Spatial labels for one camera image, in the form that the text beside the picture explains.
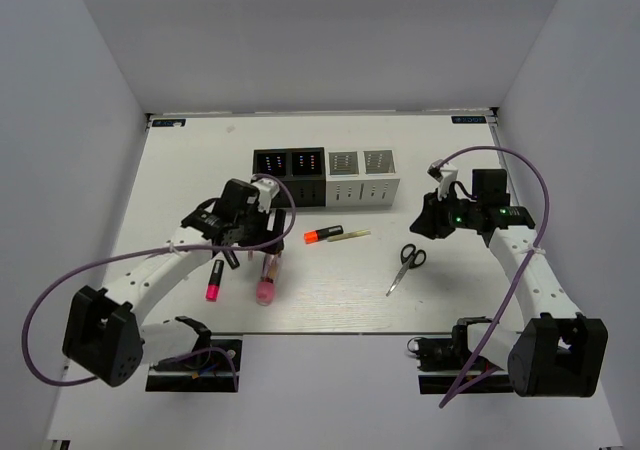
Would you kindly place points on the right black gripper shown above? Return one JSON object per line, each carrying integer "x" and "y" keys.
{"x": 430, "y": 223}

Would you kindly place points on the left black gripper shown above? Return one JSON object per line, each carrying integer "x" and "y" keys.
{"x": 266, "y": 236}

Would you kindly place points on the pink transparent glue tube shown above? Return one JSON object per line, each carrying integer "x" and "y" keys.
{"x": 265, "y": 292}

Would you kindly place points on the pink black highlighter marker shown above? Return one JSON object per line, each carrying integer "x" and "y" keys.
{"x": 214, "y": 282}

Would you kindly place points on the black handled scissors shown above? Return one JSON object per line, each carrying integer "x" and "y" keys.
{"x": 411, "y": 257}

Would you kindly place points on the orange black highlighter marker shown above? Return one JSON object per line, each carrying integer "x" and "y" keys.
{"x": 322, "y": 234}

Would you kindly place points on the yellow slim highlighter pen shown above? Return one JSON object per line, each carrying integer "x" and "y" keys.
{"x": 349, "y": 235}

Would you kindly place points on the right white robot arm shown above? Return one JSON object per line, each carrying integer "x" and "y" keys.
{"x": 559, "y": 352}

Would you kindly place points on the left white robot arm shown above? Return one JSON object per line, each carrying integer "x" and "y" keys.
{"x": 107, "y": 333}

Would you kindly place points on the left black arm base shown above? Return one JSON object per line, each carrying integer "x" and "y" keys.
{"x": 209, "y": 372}

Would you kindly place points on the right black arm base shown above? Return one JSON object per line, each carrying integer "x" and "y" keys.
{"x": 441, "y": 357}

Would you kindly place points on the white double pen holder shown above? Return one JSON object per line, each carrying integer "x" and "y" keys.
{"x": 360, "y": 178}

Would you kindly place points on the black double pen holder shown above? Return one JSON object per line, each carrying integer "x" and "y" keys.
{"x": 301, "y": 170}

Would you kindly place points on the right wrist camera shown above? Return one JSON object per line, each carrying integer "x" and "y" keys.
{"x": 445, "y": 174}

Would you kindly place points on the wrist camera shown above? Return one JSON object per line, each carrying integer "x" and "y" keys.
{"x": 445, "y": 174}
{"x": 268, "y": 190}

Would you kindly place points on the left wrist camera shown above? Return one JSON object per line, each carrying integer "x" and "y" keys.
{"x": 268, "y": 190}

